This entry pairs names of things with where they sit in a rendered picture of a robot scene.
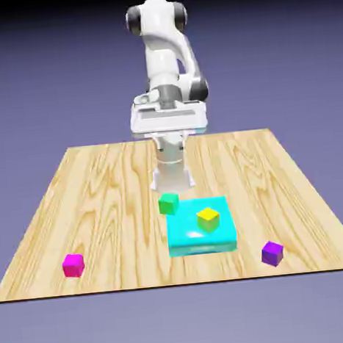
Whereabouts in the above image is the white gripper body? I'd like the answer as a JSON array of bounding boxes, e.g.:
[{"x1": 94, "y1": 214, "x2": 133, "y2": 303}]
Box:
[{"x1": 127, "y1": 96, "x2": 210, "y2": 141}]

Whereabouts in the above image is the small green cube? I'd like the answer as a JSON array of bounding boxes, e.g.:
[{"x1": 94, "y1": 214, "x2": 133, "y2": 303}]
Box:
[{"x1": 156, "y1": 192, "x2": 181, "y2": 217}]

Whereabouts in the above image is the small yellow cube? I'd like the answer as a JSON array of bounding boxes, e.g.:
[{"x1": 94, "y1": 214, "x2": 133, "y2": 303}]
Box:
[{"x1": 195, "y1": 205, "x2": 223, "y2": 234}]

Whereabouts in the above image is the small purple cube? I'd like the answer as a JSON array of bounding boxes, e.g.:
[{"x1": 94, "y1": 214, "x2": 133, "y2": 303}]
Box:
[{"x1": 259, "y1": 239, "x2": 287, "y2": 269}]

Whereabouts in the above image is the small magenta cube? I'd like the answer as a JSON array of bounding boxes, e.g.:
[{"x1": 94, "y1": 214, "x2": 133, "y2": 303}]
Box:
[{"x1": 61, "y1": 252, "x2": 87, "y2": 280}]

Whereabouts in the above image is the large cyan box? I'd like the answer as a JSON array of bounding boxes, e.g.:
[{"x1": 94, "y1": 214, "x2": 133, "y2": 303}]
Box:
[{"x1": 163, "y1": 195, "x2": 239, "y2": 259}]

